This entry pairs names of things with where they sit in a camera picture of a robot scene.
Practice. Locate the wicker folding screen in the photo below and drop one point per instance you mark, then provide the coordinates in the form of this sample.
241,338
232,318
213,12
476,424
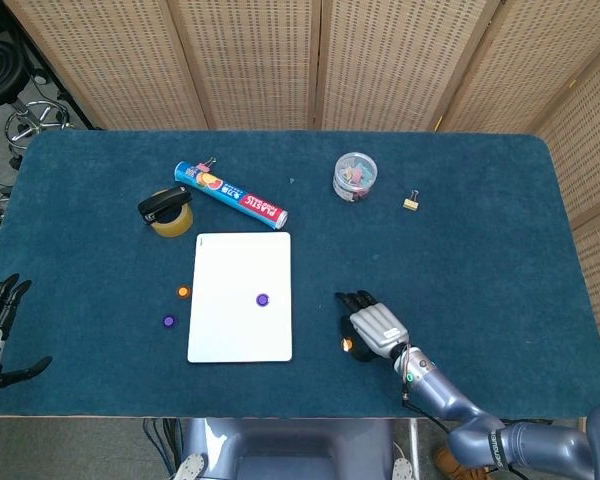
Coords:
255,60

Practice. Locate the blue plastic wrap roll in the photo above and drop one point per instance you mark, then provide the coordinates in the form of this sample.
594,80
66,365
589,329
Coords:
230,194

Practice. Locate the black stapler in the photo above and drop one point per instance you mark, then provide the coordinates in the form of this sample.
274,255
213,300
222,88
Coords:
165,202

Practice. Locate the blue-grey robot torso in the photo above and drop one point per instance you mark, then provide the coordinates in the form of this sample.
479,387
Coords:
290,450

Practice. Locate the white rectangular board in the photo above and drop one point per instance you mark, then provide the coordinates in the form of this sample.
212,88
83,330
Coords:
230,330

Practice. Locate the pink binder clip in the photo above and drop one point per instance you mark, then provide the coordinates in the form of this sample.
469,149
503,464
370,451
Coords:
202,166

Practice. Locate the purple round magnet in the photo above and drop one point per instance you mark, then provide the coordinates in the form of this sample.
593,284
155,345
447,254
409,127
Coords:
263,299
168,321

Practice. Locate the black stool chrome base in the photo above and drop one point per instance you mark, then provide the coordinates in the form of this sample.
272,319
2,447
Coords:
0,70

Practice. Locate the blue table mat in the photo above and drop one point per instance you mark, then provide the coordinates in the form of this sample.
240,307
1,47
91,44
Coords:
455,260

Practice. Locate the brown shoe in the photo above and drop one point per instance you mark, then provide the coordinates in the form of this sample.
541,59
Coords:
450,462

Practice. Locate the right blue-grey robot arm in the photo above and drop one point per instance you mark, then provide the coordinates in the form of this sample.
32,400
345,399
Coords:
450,395

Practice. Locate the clear jar of binder clips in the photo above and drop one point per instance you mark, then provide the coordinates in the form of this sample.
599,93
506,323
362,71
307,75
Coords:
355,177

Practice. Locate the orange round magnet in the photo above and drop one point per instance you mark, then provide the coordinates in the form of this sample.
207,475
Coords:
183,291
346,344

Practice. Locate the silver table leg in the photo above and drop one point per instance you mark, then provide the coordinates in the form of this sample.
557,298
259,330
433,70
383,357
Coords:
414,440

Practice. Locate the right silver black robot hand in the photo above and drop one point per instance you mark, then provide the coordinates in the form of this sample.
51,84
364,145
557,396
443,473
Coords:
380,330

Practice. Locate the yellow clear tape roll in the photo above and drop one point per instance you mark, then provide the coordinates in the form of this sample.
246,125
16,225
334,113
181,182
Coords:
175,227

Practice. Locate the gold binder clip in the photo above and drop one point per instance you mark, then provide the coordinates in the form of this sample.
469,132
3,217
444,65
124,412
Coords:
410,203

